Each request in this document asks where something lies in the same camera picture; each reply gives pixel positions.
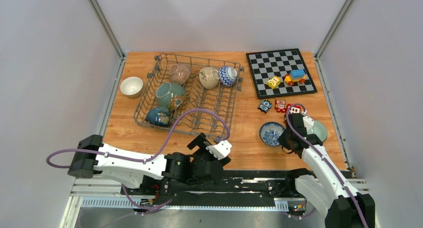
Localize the white bowl blue roses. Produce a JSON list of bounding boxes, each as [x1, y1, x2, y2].
[[259, 122, 285, 147]]

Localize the mint green leaf bowl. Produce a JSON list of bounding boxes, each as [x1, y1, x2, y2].
[[308, 120, 328, 142]]

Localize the beige bowl with flower sprig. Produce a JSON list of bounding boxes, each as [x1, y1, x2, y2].
[[199, 66, 220, 89]]

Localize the blue white zigzag bowl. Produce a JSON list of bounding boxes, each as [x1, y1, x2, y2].
[[218, 65, 237, 87]]

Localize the plain beige bowl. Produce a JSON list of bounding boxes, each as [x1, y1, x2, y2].
[[120, 76, 144, 98]]

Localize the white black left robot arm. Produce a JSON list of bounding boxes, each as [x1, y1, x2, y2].
[[67, 133, 232, 195]]

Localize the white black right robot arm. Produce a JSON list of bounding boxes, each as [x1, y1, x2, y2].
[[278, 113, 376, 228]]

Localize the red toy house block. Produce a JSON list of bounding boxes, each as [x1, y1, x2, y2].
[[283, 103, 303, 121]]

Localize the red owl toy block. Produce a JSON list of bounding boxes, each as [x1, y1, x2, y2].
[[275, 99, 286, 113]]

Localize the black blue owl block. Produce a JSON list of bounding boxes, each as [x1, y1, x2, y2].
[[258, 99, 272, 114]]

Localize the dark blue floral bowl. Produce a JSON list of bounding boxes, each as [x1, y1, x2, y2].
[[145, 106, 172, 127]]

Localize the teal bowl with orange flower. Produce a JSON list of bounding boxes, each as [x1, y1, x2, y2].
[[156, 82, 186, 111]]

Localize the yellow owl toy block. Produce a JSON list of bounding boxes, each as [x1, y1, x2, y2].
[[266, 76, 281, 89]]

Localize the toy brick car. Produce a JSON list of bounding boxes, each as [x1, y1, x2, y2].
[[284, 69, 307, 86]]

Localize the black white chessboard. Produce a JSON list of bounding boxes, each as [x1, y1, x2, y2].
[[246, 48, 317, 99]]

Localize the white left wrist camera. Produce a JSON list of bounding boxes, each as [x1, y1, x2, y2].
[[206, 140, 232, 160]]

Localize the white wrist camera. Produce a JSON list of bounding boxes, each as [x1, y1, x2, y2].
[[206, 140, 232, 160], [301, 113, 315, 134]]

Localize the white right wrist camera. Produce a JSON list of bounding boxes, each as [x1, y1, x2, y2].
[[301, 113, 315, 134]]

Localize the grey wire dish rack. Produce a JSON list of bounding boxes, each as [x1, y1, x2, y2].
[[134, 53, 244, 140]]

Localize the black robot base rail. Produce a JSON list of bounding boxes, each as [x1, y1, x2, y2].
[[120, 169, 354, 208]]

